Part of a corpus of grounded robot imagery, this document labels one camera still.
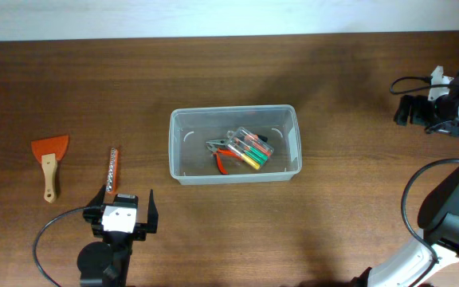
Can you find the orange-black long nose pliers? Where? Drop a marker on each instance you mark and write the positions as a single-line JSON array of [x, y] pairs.
[[223, 142]]

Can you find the clear case coloured tubes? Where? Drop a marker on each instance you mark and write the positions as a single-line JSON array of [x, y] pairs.
[[249, 148]]

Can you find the small red-handled pliers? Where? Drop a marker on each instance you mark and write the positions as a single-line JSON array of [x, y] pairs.
[[217, 152]]

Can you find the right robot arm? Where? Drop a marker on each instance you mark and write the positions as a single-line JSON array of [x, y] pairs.
[[435, 244]]

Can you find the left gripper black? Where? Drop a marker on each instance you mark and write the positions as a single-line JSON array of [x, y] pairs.
[[92, 213]]

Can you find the orange socket bit rail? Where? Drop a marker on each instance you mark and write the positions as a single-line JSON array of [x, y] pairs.
[[112, 171]]

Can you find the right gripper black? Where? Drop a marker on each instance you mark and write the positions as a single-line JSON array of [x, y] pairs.
[[416, 116]]

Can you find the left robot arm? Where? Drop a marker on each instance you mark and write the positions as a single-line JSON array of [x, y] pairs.
[[106, 262]]

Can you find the orange scraper wooden handle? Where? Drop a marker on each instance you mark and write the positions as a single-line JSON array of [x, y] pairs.
[[49, 152]]

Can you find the clear plastic container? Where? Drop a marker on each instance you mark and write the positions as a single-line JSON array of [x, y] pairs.
[[191, 163]]

